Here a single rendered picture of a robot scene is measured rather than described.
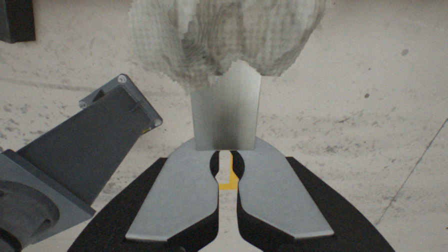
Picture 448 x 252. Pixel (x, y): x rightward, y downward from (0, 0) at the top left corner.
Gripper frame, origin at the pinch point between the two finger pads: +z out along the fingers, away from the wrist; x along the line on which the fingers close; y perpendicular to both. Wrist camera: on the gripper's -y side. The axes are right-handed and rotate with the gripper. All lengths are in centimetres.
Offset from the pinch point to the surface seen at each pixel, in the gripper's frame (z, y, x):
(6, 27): 70, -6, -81
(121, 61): 83, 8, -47
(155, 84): 83, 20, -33
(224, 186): 84, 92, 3
